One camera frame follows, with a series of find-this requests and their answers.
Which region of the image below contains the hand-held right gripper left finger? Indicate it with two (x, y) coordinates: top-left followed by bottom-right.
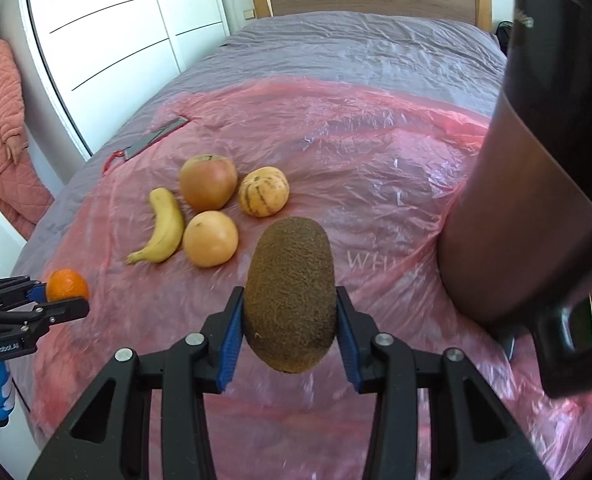
(27, 286), (247, 480)

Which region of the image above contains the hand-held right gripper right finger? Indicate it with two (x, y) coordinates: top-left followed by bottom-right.
(334, 286), (551, 480)

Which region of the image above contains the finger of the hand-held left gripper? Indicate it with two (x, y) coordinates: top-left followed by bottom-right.
(0, 275), (48, 307)
(0, 297), (91, 333)

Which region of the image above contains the orange tangerine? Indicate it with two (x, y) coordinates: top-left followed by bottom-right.
(45, 269), (90, 305)

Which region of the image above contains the brown kiwi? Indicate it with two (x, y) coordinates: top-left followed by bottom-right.
(243, 216), (335, 374)

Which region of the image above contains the yellow-orange grapefruit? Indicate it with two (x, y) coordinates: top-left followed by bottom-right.
(183, 210), (239, 268)

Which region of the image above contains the yellow banana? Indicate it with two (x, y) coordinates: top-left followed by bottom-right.
(125, 187), (185, 265)

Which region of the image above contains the striped yellow pepino melon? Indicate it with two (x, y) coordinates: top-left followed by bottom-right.
(238, 166), (291, 218)

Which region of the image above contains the red-yellow apple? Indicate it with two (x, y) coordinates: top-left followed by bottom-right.
(178, 154), (239, 212)

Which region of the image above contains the pink plastic sheet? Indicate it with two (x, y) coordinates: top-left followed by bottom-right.
(28, 77), (592, 480)

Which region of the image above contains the grey flat tool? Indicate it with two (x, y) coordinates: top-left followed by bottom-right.
(125, 116), (191, 159)

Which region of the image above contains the black and copper electric kettle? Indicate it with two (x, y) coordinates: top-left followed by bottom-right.
(437, 0), (592, 401)

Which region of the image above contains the white wardrobe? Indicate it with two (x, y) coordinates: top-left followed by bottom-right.
(23, 0), (229, 161)

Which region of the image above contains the black backpack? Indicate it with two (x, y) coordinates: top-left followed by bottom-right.
(496, 20), (514, 56)

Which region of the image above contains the red cord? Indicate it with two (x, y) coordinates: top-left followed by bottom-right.
(102, 149), (127, 176)

